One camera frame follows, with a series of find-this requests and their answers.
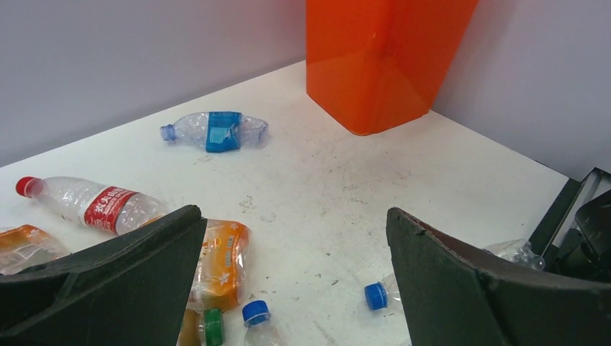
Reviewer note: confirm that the crushed blue label bottle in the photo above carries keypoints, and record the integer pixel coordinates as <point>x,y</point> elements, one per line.
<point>217,131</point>

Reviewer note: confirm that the coffee bottle green cap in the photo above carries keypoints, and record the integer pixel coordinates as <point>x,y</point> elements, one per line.
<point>205,328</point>

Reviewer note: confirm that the red cap water bottle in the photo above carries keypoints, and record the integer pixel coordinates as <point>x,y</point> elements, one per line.
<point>113,209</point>

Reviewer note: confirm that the crushed orange label bottle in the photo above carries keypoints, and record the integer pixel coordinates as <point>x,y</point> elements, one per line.
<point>26,246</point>

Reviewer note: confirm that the orange plastic bin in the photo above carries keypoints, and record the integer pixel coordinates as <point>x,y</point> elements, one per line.
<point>374,65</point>

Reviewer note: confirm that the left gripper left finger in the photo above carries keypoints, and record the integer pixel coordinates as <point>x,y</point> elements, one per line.
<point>129,290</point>

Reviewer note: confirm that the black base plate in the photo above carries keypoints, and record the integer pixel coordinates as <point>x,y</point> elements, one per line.
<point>574,235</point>

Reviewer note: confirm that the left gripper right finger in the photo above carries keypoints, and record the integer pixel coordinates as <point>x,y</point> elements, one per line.
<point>456,294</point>

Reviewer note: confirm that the large orange crushed bottle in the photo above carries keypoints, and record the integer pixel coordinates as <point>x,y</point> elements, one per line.
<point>221,268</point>

